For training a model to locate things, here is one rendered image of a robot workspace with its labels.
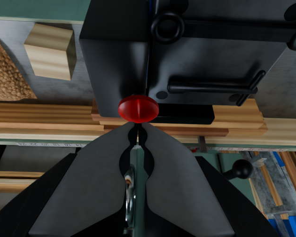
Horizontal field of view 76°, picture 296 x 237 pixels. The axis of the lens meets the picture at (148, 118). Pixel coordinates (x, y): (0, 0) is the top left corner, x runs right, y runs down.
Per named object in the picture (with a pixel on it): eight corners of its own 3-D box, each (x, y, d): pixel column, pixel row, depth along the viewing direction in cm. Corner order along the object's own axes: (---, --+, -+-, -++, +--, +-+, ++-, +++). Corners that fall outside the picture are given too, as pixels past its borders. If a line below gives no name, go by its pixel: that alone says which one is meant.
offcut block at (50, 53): (74, 29, 22) (66, 51, 20) (77, 60, 25) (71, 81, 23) (35, 22, 21) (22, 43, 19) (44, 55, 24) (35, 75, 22)
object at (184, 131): (222, 104, 33) (229, 132, 30) (218, 109, 35) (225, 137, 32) (107, 100, 32) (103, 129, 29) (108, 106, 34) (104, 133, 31)
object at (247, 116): (254, 98, 32) (264, 123, 29) (249, 105, 34) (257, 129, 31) (102, 92, 31) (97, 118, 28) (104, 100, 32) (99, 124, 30)
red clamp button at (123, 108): (160, 91, 13) (161, 104, 13) (156, 115, 16) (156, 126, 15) (117, 90, 13) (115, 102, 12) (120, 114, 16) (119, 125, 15)
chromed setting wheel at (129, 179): (136, 154, 37) (134, 226, 31) (136, 173, 48) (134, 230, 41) (120, 154, 37) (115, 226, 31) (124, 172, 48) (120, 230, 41)
